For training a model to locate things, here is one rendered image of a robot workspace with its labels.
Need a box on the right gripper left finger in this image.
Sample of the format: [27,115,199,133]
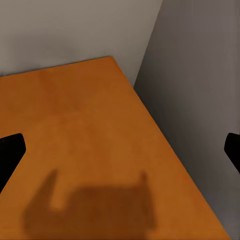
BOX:
[0,133,26,193]

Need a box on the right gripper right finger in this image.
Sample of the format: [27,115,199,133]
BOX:
[224,133,240,173]

